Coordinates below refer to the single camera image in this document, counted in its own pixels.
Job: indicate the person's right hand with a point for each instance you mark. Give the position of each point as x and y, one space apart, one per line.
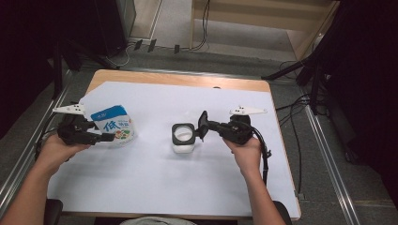
248 156

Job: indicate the black stand with legs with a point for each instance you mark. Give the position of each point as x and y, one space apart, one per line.
316 59

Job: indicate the black upright stand post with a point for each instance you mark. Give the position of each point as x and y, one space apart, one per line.
58 72

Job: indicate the black tape strip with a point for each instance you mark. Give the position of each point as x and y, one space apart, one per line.
176 49
138 44
151 45

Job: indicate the black chair armrest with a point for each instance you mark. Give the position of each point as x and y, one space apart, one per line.
53 212
284 212

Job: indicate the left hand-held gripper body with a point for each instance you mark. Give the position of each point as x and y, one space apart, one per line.
73 132

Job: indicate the light wooden furniture frame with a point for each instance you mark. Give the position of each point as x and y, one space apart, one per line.
266 22

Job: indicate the white paper sheet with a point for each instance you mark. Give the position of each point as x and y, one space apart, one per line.
156 181

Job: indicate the wooden table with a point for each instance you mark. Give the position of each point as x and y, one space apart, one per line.
187 79

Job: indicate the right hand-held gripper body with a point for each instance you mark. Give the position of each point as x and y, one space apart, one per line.
237 131

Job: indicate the person's left hand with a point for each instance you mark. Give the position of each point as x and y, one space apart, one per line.
56 153

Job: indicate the clear container with black lid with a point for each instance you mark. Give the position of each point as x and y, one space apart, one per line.
183 142

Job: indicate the person's grey clothing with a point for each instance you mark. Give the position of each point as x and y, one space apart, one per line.
156 221

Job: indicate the blue and white powder bag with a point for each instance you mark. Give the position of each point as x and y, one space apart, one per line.
117 123

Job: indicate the dark cabinet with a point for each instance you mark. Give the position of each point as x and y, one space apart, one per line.
115 22

